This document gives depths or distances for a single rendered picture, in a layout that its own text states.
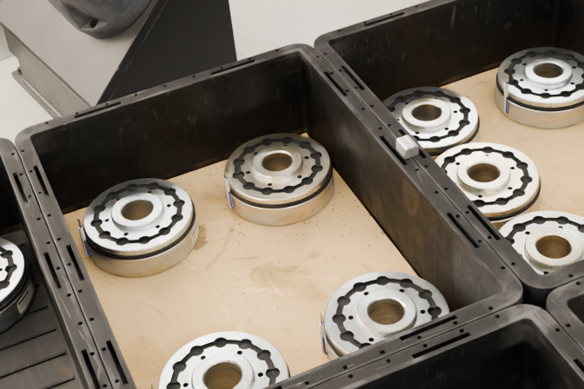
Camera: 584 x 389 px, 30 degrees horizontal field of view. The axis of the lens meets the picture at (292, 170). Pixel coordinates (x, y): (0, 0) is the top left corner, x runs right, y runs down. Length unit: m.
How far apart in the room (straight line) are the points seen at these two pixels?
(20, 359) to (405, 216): 0.35
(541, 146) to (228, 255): 0.33
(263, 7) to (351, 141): 0.62
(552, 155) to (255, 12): 0.63
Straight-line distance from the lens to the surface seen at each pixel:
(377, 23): 1.10
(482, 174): 1.03
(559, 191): 1.05
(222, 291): 0.97
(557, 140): 1.11
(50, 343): 0.96
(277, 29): 1.54
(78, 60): 1.32
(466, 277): 0.87
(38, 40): 1.39
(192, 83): 1.04
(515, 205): 0.98
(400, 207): 0.95
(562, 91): 1.12
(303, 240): 1.00
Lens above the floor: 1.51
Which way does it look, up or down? 39 degrees down
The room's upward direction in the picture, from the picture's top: 6 degrees counter-clockwise
